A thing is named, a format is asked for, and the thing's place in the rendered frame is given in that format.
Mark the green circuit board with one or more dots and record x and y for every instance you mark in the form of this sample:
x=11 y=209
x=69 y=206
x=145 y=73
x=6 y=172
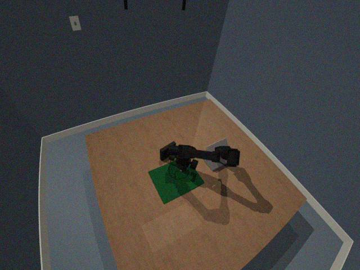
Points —
x=170 y=187

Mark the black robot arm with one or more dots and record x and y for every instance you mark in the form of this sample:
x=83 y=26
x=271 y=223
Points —
x=186 y=152

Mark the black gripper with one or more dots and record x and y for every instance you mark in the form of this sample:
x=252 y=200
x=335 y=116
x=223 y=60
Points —
x=193 y=165

